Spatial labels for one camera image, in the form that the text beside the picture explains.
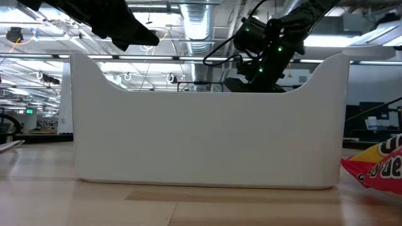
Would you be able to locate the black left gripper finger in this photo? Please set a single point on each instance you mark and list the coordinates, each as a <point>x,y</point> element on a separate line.
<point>121,44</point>
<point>138,33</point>

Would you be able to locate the white plastic bin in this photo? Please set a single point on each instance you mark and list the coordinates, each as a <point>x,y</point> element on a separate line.
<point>207,141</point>

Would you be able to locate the black background monitor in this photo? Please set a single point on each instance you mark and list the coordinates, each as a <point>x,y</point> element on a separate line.
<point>373,110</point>

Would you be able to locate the black overhead camera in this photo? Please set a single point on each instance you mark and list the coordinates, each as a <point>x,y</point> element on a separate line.
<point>14,34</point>

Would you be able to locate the silver ribbed ventilation duct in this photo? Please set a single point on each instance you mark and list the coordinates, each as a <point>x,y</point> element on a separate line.
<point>197,25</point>

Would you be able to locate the orange yellow ramen packet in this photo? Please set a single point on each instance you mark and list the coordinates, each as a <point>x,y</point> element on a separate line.
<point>383,169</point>

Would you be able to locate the green exit sign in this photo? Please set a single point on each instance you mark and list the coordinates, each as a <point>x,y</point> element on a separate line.
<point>29,111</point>

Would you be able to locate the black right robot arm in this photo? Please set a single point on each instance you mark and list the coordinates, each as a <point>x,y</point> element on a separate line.
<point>301,15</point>

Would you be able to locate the silver metal spoon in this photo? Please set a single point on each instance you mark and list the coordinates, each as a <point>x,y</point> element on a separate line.
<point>9,146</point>

